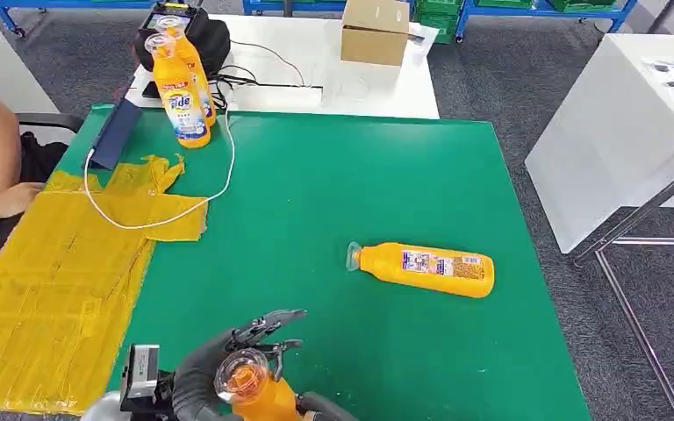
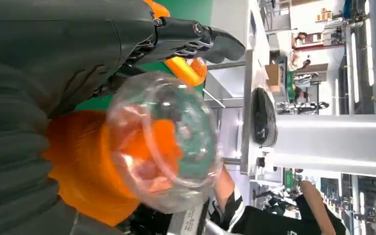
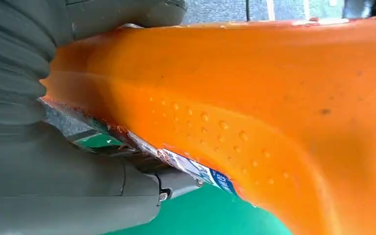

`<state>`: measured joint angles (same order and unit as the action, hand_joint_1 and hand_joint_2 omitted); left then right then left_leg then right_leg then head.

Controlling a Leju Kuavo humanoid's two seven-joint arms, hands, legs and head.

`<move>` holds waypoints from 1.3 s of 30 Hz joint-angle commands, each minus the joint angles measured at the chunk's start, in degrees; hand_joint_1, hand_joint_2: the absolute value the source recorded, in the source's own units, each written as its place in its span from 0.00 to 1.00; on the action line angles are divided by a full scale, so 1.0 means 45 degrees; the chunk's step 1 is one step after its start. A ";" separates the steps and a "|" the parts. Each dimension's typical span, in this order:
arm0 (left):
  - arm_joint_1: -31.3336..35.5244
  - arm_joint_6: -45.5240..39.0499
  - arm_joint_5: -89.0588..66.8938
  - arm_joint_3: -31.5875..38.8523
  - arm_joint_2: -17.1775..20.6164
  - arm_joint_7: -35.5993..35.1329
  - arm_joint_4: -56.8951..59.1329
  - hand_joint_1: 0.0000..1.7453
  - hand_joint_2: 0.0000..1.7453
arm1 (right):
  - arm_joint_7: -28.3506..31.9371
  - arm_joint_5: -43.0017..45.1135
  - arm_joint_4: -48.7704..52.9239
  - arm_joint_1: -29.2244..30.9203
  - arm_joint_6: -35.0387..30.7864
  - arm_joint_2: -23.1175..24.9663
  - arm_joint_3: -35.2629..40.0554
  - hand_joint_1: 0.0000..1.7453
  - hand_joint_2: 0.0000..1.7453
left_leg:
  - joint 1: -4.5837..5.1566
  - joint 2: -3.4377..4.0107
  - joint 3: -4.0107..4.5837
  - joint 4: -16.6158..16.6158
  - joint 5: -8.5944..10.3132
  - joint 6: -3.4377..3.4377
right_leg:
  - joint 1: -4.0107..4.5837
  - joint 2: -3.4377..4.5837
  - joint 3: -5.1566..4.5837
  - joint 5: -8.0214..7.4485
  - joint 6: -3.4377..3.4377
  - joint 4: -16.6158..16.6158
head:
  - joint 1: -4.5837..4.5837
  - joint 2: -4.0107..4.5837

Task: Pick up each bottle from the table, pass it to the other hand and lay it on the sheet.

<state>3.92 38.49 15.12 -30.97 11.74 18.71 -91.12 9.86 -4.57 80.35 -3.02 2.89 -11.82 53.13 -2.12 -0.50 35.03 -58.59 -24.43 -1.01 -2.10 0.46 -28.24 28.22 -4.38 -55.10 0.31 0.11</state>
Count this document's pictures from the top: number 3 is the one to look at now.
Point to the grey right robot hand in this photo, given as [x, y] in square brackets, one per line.
[61, 194]

